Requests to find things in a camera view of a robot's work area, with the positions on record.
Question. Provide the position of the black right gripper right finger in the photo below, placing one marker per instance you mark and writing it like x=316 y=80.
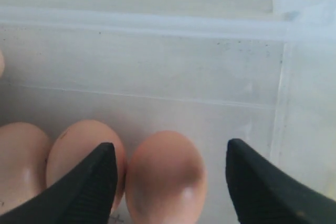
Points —
x=262 y=193

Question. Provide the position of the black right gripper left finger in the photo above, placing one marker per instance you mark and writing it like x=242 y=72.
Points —
x=84 y=195

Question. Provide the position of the brown egg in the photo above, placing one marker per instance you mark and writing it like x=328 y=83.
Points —
x=75 y=143
x=2 y=64
x=24 y=152
x=166 y=180

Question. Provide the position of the clear plastic container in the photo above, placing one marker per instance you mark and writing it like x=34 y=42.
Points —
x=270 y=83

